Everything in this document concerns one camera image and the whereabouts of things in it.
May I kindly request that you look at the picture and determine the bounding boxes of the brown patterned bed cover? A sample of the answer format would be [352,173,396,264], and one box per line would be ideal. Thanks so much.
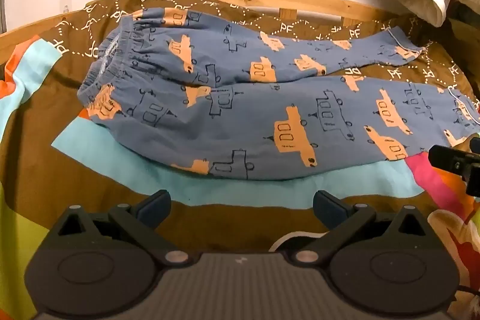
[1,0,479,319]

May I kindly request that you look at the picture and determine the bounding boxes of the wooden bed frame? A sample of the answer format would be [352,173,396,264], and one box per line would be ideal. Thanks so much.
[0,0,413,63]

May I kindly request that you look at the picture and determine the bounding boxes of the blue pants with orange cars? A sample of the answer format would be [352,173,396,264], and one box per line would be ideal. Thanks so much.
[77,8,479,180]

